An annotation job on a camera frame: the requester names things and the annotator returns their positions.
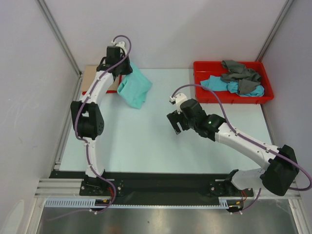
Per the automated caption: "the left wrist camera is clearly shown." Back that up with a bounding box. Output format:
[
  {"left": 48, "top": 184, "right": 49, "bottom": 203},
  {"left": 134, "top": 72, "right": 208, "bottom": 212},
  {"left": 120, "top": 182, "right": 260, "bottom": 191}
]
[{"left": 112, "top": 41, "right": 127, "bottom": 54}]

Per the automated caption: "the aluminium frame post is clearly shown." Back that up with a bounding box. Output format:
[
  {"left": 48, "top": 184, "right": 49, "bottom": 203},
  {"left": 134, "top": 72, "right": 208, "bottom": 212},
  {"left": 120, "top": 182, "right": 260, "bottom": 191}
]
[
  {"left": 35, "top": 0, "right": 82, "bottom": 77},
  {"left": 255, "top": 0, "right": 296, "bottom": 62}
]

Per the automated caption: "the right white cable duct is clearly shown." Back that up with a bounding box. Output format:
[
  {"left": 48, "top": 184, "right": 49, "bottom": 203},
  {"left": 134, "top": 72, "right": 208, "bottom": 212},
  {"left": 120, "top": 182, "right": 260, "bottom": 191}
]
[{"left": 218, "top": 197, "right": 247, "bottom": 212}]

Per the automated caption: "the grey t shirt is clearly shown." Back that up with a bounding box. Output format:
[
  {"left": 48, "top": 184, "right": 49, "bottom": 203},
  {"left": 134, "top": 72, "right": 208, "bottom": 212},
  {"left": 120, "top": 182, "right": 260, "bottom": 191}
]
[{"left": 220, "top": 60, "right": 261, "bottom": 95}]

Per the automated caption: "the white cable duct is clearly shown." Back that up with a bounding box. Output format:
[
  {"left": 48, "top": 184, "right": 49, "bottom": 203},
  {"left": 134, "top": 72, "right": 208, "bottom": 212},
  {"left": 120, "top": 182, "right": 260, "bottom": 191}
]
[
  {"left": 44, "top": 198, "right": 228, "bottom": 209},
  {"left": 218, "top": 197, "right": 247, "bottom": 212}
]

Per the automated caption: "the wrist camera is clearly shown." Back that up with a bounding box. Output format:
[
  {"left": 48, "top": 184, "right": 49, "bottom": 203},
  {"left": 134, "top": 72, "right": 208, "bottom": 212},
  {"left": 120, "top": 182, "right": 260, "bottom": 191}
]
[
  {"left": 112, "top": 41, "right": 127, "bottom": 54},
  {"left": 169, "top": 93, "right": 188, "bottom": 114}
]

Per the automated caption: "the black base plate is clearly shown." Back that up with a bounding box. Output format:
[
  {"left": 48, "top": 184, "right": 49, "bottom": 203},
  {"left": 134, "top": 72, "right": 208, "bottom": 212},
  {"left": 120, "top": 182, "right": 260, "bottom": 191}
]
[{"left": 50, "top": 171, "right": 258, "bottom": 206}]

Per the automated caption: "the blue t shirt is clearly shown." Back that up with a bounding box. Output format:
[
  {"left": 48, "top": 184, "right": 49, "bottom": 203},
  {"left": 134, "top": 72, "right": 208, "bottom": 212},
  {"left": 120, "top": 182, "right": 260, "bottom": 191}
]
[{"left": 200, "top": 76, "right": 265, "bottom": 97}]

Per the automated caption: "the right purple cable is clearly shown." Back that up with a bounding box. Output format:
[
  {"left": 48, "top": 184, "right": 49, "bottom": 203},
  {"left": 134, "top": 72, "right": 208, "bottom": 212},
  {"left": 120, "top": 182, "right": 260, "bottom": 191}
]
[{"left": 170, "top": 84, "right": 312, "bottom": 215}]

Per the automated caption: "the folded red t shirt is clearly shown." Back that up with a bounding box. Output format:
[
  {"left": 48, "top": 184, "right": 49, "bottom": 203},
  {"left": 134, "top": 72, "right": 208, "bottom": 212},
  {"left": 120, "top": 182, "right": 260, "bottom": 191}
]
[{"left": 81, "top": 75, "right": 122, "bottom": 95}]

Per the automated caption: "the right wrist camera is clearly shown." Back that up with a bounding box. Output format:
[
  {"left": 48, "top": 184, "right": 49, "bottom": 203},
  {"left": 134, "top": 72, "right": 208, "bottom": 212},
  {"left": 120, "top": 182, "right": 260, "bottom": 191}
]
[{"left": 169, "top": 93, "right": 188, "bottom": 114}]

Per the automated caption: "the folded beige t shirt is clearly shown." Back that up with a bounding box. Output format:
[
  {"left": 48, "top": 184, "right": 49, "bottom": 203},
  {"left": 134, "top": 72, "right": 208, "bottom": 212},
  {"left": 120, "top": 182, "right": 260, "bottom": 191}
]
[{"left": 80, "top": 65, "right": 122, "bottom": 95}]

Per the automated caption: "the right aluminium frame post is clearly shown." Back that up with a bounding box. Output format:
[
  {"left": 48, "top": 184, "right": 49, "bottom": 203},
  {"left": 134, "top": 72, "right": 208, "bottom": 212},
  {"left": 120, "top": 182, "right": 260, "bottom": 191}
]
[{"left": 255, "top": 0, "right": 296, "bottom": 62}]

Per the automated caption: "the aluminium front rail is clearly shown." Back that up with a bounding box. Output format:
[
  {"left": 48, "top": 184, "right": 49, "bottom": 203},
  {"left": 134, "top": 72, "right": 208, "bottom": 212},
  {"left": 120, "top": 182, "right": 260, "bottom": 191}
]
[{"left": 35, "top": 178, "right": 301, "bottom": 199}]

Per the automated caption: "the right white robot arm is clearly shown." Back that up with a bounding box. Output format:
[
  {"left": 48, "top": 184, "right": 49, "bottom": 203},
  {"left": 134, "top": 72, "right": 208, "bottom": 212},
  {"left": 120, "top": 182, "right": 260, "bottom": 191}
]
[{"left": 167, "top": 94, "right": 299, "bottom": 196}]

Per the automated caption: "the left white cable duct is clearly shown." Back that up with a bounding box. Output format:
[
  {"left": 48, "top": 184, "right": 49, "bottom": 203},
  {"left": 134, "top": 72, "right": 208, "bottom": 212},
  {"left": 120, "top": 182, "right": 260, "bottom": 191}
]
[{"left": 44, "top": 198, "right": 228, "bottom": 209}]

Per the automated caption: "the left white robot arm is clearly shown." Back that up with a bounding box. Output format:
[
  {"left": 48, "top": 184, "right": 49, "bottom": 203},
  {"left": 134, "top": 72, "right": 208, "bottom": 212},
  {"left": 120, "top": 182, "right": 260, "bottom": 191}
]
[{"left": 70, "top": 42, "right": 133, "bottom": 178}]

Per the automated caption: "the mint green t shirt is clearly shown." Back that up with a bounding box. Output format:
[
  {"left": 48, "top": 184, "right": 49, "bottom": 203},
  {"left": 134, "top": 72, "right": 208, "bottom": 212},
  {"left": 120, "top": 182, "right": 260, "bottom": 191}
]
[{"left": 117, "top": 62, "right": 152, "bottom": 109}]

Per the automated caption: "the left aluminium frame post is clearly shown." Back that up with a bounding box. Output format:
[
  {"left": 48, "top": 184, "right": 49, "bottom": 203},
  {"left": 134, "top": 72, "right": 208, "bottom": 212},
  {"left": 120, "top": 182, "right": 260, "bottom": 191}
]
[{"left": 35, "top": 0, "right": 82, "bottom": 77}]

